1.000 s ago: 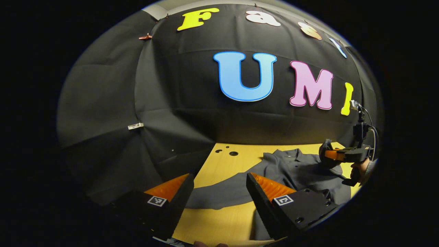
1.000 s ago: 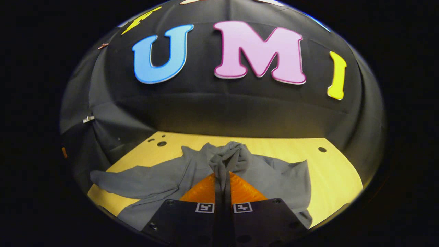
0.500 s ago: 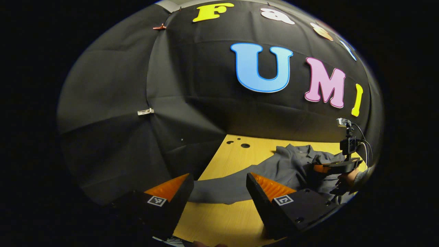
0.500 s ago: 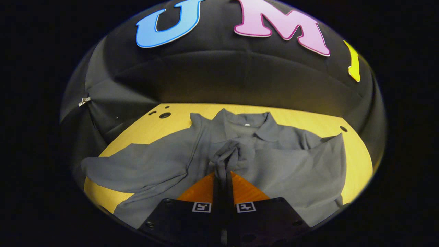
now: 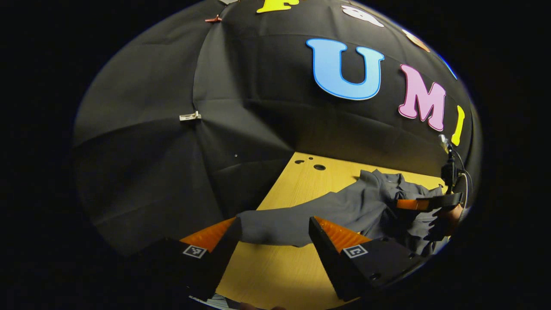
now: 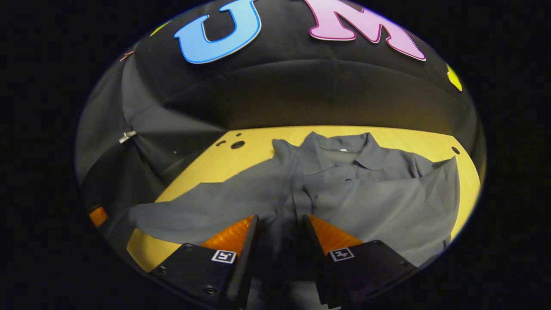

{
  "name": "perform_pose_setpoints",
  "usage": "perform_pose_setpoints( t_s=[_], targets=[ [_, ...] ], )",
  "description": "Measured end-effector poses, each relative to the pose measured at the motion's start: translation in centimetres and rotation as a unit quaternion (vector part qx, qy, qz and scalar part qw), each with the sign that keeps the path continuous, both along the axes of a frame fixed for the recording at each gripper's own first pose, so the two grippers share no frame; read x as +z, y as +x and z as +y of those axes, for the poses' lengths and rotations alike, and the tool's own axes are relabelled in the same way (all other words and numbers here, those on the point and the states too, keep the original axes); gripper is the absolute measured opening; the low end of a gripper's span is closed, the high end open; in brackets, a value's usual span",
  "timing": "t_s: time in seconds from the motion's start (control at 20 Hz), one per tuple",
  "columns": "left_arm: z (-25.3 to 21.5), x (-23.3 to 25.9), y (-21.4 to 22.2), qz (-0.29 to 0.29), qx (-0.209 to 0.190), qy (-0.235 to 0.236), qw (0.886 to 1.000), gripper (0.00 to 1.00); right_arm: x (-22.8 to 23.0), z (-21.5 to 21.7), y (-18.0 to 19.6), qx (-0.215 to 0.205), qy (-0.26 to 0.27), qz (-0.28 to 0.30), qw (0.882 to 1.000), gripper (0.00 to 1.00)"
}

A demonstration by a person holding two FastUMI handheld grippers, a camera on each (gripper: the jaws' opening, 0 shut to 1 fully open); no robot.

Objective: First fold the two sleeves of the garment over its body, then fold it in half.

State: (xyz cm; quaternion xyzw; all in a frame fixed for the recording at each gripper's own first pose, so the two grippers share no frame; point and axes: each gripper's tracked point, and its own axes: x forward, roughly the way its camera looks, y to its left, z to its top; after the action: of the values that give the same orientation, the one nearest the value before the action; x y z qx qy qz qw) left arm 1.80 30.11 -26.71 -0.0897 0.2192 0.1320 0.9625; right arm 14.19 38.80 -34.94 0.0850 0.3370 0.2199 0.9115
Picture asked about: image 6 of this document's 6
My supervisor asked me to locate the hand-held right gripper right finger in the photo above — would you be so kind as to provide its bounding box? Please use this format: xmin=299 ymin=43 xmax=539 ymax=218
xmin=303 ymin=214 xmax=417 ymax=310

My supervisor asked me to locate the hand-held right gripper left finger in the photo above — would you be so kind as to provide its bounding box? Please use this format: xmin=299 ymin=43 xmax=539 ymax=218
xmin=149 ymin=214 xmax=260 ymax=310

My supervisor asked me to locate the grey polo shirt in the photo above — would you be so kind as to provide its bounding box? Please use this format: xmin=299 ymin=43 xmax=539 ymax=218
xmin=128 ymin=131 xmax=461 ymax=310

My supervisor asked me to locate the black backdrop cloth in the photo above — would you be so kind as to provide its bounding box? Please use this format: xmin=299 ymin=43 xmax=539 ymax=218
xmin=75 ymin=0 xmax=485 ymax=254

